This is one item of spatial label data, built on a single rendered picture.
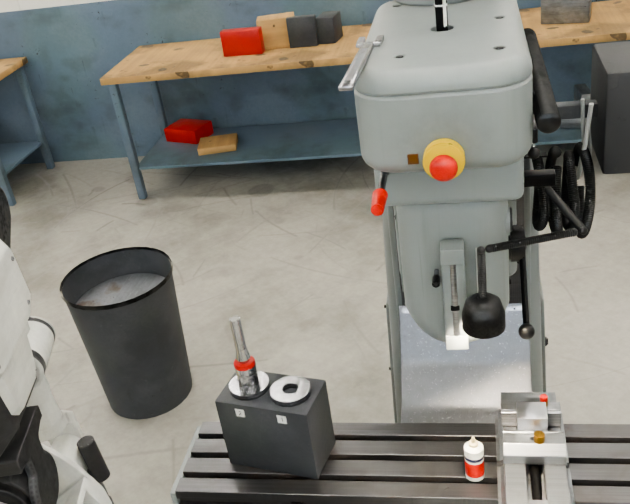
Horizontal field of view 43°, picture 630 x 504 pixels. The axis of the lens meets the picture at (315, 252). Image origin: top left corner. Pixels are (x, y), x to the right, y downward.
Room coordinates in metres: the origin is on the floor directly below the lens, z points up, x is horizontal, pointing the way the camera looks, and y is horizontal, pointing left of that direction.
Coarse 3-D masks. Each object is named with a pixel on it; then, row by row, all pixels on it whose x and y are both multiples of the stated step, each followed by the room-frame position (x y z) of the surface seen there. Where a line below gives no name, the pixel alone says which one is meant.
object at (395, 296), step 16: (528, 160) 1.61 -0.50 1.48; (528, 192) 1.61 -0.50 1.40; (528, 208) 1.61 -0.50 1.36; (384, 224) 1.73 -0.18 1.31; (528, 224) 1.61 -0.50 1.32; (384, 240) 1.72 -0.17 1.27; (528, 256) 1.61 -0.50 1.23; (528, 272) 1.61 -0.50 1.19; (400, 288) 1.68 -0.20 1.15; (512, 288) 1.61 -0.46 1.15; (528, 288) 1.61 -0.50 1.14; (400, 304) 1.68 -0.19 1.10; (544, 320) 1.67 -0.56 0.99; (544, 336) 1.67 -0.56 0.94; (400, 352) 1.69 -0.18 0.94; (544, 352) 1.67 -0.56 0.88; (400, 368) 1.70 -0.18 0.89; (544, 368) 1.67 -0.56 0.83; (400, 384) 1.70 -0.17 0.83; (544, 384) 1.66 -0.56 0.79; (400, 400) 1.70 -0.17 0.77; (400, 416) 1.71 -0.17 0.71
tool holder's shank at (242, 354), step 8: (232, 320) 1.40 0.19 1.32; (240, 320) 1.40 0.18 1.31; (232, 328) 1.40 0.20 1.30; (240, 328) 1.40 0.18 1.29; (240, 336) 1.40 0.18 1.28; (240, 344) 1.39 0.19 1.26; (240, 352) 1.39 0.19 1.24; (248, 352) 1.40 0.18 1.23; (240, 360) 1.39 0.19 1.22; (248, 360) 1.40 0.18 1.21
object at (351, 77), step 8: (360, 40) 1.25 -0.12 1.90; (376, 40) 1.24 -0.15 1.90; (360, 48) 1.21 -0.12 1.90; (368, 48) 1.20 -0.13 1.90; (360, 56) 1.17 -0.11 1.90; (368, 56) 1.17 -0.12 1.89; (352, 64) 1.13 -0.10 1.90; (360, 64) 1.13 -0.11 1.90; (352, 72) 1.09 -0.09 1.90; (360, 72) 1.10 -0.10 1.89; (344, 80) 1.06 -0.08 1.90; (352, 80) 1.06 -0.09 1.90; (344, 88) 1.04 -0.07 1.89; (352, 88) 1.04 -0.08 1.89
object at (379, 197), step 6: (384, 174) 1.16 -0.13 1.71; (384, 180) 1.14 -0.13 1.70; (378, 186) 1.12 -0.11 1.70; (384, 186) 1.12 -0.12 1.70; (378, 192) 1.08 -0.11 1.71; (384, 192) 1.09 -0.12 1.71; (372, 198) 1.08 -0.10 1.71; (378, 198) 1.06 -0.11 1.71; (384, 198) 1.07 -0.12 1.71; (372, 204) 1.05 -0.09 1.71; (378, 204) 1.05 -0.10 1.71; (384, 204) 1.06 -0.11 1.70; (372, 210) 1.05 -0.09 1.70; (378, 210) 1.04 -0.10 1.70
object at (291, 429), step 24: (264, 384) 1.39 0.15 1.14; (288, 384) 1.38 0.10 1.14; (312, 384) 1.38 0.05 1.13; (240, 408) 1.35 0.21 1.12; (264, 408) 1.33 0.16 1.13; (288, 408) 1.31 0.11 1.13; (312, 408) 1.31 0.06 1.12; (240, 432) 1.36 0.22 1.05; (264, 432) 1.33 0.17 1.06; (288, 432) 1.31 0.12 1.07; (312, 432) 1.30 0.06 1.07; (240, 456) 1.36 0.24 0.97; (264, 456) 1.34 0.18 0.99; (288, 456) 1.31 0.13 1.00; (312, 456) 1.29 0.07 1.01
